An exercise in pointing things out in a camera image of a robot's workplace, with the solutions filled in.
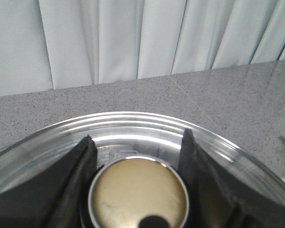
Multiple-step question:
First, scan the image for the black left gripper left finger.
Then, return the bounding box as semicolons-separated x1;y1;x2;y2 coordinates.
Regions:
0;136;97;228

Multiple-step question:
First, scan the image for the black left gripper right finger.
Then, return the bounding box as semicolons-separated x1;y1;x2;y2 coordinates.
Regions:
178;129;285;228

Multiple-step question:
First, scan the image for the glass pot lid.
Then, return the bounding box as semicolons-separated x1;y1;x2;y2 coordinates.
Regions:
0;112;285;228

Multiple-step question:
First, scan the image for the white curtain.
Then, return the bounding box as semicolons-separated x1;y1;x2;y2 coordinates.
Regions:
0;0;285;96

